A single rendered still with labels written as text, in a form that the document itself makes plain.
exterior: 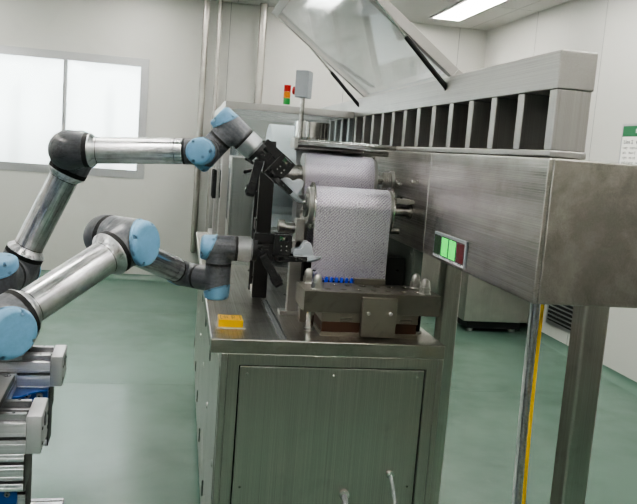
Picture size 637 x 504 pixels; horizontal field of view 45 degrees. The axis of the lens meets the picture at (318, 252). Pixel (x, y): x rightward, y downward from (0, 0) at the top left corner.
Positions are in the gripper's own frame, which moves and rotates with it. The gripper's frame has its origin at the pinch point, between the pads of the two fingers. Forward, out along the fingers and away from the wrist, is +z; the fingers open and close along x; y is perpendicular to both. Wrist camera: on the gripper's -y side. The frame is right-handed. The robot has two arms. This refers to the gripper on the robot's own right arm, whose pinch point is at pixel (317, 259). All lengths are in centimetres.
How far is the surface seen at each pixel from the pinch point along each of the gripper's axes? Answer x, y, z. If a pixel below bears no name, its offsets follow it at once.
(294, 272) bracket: 7.8, -5.6, -5.5
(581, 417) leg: -77, -22, 48
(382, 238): -0.2, 7.5, 19.9
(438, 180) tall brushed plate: -17.6, 26.9, 30.2
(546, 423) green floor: 159, -109, 167
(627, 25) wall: 290, 137, 263
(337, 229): -0.2, 9.5, 5.6
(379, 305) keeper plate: -22.0, -9.1, 14.8
